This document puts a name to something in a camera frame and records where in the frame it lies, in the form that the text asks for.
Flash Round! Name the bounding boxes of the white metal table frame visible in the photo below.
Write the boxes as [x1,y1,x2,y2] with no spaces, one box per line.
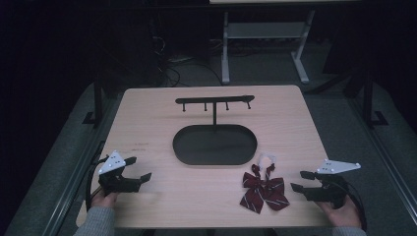
[220,9,317,86]

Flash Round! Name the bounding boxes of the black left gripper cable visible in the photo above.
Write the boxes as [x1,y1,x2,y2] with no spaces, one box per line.
[85,141,107,211]

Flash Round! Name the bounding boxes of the black hanger stand with tray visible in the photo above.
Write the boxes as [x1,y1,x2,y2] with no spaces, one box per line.
[172,94,259,166]

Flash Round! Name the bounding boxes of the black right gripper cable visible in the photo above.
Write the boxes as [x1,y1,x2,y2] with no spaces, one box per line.
[339,178,369,231]

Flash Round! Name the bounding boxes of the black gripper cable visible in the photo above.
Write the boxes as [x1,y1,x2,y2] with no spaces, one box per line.
[85,141,107,211]
[339,178,369,231]

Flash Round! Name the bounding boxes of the dark red striped bow tie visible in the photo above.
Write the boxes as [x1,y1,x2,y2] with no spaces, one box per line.
[239,153,291,214]

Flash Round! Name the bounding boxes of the black metal stand leg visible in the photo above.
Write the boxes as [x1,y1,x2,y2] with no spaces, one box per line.
[82,69,106,129]
[361,69,389,129]

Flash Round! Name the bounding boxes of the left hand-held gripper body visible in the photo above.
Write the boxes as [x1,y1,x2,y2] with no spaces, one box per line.
[97,149,143,198]

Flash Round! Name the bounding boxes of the person's left hand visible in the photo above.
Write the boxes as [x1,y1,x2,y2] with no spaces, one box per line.
[90,191,120,208]

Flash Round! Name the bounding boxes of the person's right hand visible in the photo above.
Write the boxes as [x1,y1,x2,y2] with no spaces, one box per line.
[316,196,364,230]

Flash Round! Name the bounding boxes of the black floor cables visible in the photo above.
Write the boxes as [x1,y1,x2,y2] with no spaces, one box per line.
[150,34,224,88]

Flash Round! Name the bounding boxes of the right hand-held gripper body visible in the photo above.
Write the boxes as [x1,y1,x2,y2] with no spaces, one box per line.
[303,158,362,210]

